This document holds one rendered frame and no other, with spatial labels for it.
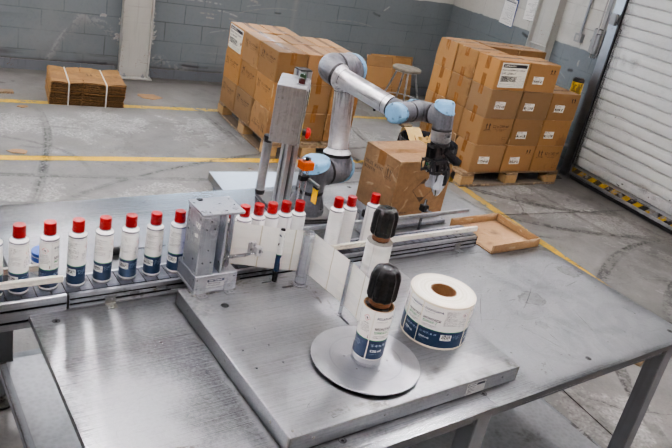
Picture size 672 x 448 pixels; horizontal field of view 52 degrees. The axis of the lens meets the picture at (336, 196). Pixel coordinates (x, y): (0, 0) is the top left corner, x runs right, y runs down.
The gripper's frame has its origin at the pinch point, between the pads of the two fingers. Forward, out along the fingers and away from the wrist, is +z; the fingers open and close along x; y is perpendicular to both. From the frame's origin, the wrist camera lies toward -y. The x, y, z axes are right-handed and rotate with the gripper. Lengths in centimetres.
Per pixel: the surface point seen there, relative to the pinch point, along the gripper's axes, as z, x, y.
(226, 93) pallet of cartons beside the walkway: 45, -389, -149
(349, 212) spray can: 4.1, -7.3, 37.6
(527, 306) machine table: 32, 41, -9
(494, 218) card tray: 27, -15, -61
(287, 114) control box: -33, -10, 66
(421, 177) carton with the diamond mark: 3.2, -23.4, -16.9
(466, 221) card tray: 25, -16, -43
